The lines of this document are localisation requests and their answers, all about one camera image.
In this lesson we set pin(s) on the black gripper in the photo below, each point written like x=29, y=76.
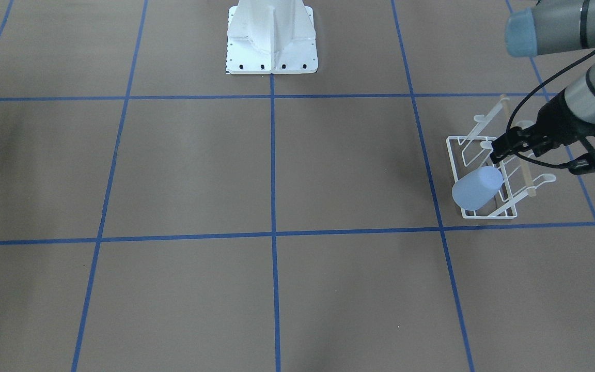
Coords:
x=554, y=125

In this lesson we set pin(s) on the light blue plastic cup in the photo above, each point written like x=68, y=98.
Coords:
x=475, y=189

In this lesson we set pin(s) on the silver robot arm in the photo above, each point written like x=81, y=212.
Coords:
x=554, y=27

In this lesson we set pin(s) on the white wire cup holder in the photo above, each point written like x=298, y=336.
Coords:
x=471, y=151

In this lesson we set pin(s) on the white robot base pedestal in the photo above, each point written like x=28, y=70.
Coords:
x=271, y=37

